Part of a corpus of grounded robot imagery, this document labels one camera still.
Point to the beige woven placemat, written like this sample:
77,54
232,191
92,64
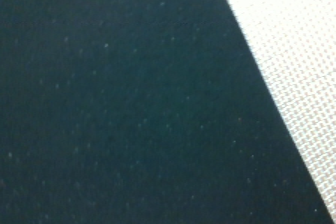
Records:
290,31

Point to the black tablecloth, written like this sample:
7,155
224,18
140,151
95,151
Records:
140,129

